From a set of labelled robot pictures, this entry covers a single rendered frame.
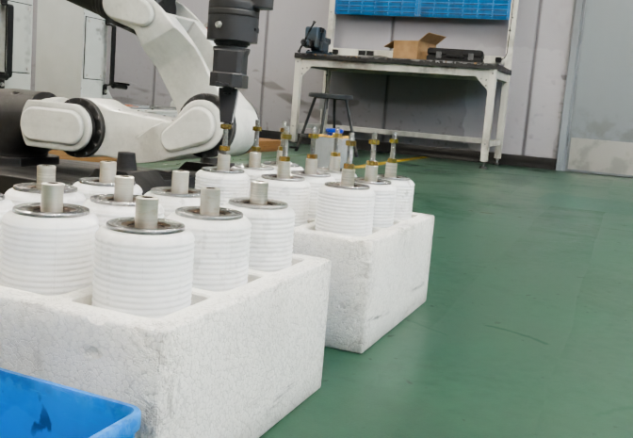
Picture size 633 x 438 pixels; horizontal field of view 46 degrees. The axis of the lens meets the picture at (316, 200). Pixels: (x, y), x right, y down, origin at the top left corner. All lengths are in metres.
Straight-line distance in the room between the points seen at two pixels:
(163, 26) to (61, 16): 2.34
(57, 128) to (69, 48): 2.15
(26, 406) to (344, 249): 0.59
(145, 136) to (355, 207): 0.70
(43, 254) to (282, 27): 6.27
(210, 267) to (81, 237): 0.14
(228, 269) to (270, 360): 0.12
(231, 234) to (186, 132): 0.86
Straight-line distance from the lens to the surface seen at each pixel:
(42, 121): 1.90
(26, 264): 0.79
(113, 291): 0.72
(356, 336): 1.19
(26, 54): 3.66
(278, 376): 0.90
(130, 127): 1.79
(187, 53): 1.71
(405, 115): 6.51
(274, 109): 6.96
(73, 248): 0.79
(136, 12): 1.76
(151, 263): 0.71
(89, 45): 3.97
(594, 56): 6.28
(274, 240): 0.91
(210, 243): 0.81
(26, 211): 0.80
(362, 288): 1.17
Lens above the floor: 0.39
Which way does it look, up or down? 7 degrees down
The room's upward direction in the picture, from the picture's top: 5 degrees clockwise
